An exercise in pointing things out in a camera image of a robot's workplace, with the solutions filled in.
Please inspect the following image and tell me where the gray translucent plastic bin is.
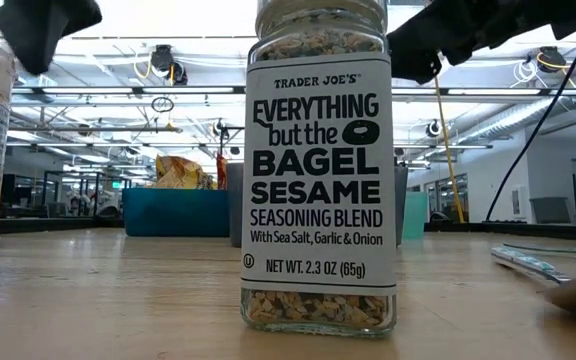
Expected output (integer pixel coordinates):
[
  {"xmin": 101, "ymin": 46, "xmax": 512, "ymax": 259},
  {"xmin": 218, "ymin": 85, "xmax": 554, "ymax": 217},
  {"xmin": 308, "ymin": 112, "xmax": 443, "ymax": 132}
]
[{"xmin": 226, "ymin": 162, "xmax": 409, "ymax": 249}]

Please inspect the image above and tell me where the silver ceiling air duct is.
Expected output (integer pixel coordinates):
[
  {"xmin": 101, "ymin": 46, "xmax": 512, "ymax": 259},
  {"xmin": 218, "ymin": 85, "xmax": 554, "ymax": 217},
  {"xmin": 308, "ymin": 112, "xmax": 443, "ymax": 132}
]
[{"xmin": 460, "ymin": 94, "xmax": 576, "ymax": 146}]

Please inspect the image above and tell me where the long ceiling light fixture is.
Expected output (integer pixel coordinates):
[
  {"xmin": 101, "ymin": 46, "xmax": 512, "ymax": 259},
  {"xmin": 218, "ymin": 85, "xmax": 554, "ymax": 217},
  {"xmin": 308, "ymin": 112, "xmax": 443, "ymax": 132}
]
[{"xmin": 10, "ymin": 84, "xmax": 576, "ymax": 98}]

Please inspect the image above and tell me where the blue plastic bin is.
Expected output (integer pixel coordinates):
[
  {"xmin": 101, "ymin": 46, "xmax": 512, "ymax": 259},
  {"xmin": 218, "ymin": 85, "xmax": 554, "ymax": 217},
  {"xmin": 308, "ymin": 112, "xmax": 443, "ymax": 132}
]
[{"xmin": 121, "ymin": 187, "xmax": 231, "ymax": 238}]

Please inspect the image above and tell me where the red yellow noodle packet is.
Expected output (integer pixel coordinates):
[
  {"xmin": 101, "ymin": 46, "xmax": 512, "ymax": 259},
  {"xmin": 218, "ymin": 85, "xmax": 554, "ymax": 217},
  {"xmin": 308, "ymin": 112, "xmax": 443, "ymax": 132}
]
[{"xmin": 216, "ymin": 153, "xmax": 228, "ymax": 190}]

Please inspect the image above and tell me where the teal plastic bin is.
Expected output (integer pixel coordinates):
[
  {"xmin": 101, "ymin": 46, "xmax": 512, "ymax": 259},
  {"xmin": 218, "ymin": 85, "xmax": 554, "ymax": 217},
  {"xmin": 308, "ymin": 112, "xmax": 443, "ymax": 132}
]
[{"xmin": 401, "ymin": 191, "xmax": 429, "ymax": 240}]

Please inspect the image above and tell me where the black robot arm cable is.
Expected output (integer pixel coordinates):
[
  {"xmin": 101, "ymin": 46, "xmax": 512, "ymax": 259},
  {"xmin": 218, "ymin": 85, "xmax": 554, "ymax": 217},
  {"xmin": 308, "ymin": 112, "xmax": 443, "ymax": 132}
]
[{"xmin": 485, "ymin": 3, "xmax": 576, "ymax": 223}]

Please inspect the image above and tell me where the bagel sesame seasoning jar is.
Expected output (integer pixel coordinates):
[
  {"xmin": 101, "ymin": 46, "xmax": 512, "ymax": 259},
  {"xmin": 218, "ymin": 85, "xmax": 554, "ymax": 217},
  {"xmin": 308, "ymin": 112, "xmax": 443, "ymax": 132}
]
[{"xmin": 240, "ymin": 0, "xmax": 398, "ymax": 339}]

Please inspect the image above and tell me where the yellow hanging cable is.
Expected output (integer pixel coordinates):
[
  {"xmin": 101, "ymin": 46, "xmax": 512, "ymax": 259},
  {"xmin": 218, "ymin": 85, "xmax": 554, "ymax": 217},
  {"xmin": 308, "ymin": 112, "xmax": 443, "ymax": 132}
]
[{"xmin": 432, "ymin": 49, "xmax": 467, "ymax": 225}]

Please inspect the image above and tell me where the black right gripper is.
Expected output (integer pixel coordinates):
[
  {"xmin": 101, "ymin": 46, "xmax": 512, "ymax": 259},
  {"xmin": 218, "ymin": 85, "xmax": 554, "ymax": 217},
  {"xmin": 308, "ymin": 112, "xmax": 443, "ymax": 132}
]
[{"xmin": 386, "ymin": 0, "xmax": 552, "ymax": 85}]

